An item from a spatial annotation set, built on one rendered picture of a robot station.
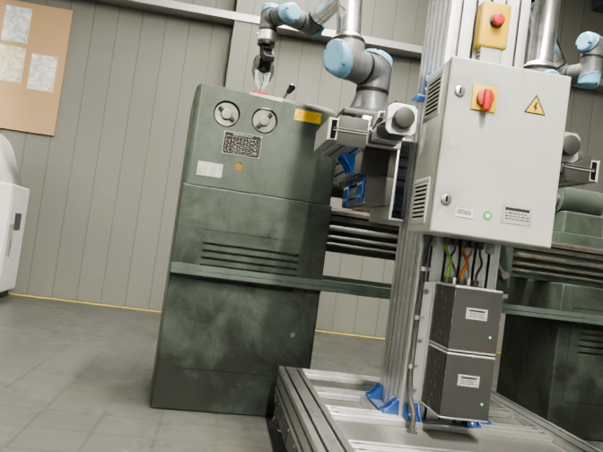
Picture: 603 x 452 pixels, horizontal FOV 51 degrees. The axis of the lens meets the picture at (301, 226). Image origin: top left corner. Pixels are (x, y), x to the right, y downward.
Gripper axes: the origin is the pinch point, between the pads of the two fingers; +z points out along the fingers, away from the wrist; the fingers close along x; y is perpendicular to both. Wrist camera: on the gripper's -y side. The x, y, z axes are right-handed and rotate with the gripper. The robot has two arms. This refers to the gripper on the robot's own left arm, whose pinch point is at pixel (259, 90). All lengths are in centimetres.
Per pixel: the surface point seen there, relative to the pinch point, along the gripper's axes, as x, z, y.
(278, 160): -10.7, 27.3, -3.5
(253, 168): -1.3, 31.7, -3.5
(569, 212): -155, 26, 15
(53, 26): 142, -98, 313
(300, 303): -27, 82, -3
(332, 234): -40, 53, 9
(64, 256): 106, 93, 312
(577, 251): -158, 44, 9
